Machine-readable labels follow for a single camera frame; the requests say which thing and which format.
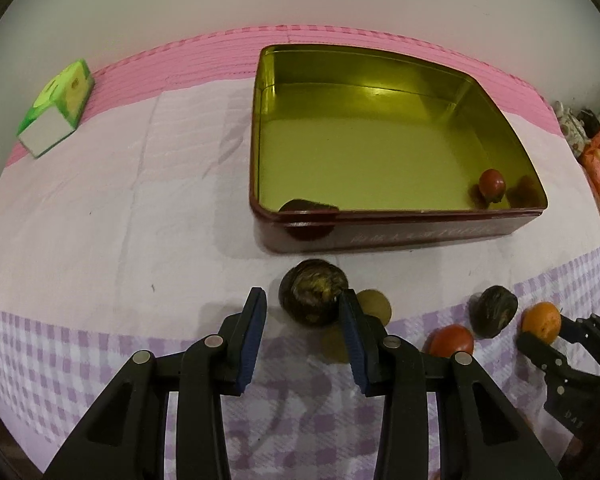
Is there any small dark red fruit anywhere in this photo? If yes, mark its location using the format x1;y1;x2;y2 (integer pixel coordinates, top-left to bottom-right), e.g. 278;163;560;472
479;168;507;203

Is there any dark avocado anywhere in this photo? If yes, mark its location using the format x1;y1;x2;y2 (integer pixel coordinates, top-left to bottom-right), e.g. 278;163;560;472
279;198;338;212

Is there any green tissue box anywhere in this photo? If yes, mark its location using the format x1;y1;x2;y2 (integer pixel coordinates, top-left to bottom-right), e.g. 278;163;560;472
16;58;96;160

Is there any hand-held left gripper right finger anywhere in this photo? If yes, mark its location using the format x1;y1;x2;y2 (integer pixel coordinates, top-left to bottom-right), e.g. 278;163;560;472
337;288;563;480

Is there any yellow-green kiwi fruit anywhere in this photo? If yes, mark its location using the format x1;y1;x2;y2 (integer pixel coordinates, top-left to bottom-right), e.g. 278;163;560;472
356;289;393;326

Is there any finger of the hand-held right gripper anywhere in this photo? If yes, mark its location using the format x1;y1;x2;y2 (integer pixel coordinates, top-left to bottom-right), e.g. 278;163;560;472
559;316;600;362
516;334;577;375

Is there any pink purple checked cloth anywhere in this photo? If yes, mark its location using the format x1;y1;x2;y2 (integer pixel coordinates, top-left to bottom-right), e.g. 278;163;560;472
0;24;600;480

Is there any large dark round fruit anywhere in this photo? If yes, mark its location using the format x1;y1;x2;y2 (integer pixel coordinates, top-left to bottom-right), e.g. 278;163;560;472
278;258;350;326

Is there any red tin box gold inside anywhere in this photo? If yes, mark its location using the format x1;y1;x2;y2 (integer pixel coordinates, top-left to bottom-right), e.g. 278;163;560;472
249;44;550;256

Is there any small dark round fruit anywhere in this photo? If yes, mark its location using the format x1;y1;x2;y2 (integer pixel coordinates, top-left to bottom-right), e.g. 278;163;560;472
469;285;519;337

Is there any small plain orange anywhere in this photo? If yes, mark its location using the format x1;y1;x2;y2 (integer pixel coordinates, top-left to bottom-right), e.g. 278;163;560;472
521;301;562;345

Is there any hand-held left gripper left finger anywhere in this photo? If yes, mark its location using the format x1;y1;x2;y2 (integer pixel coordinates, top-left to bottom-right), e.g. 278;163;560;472
42;286;268;480

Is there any red tomato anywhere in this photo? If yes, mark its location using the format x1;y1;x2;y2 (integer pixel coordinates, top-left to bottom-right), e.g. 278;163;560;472
426;324;475;359

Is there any white patterned object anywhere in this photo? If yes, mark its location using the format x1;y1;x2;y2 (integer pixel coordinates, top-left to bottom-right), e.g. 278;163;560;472
552;100;588;157

